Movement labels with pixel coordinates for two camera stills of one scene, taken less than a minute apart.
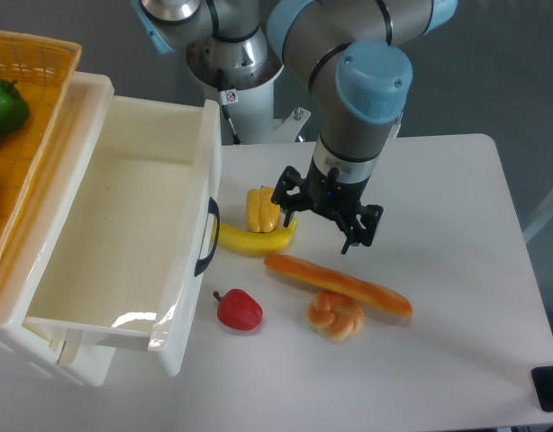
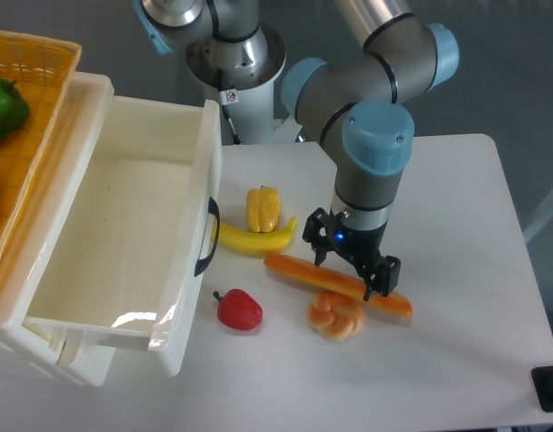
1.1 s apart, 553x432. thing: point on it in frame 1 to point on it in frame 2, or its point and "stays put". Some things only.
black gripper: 327,195 to 358,246
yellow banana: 246,241 stays put
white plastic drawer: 132,267 stays put
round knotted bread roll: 334,317 stays put
